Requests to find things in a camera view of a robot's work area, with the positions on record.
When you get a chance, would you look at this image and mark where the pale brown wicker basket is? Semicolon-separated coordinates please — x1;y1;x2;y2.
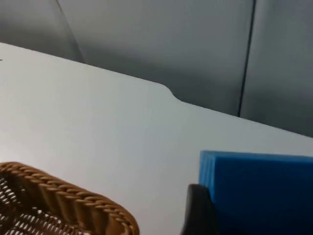
0;161;140;235

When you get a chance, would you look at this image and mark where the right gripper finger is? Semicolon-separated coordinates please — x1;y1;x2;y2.
180;183;219;235

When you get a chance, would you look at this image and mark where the blue cube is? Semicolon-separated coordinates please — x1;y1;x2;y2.
198;150;313;235

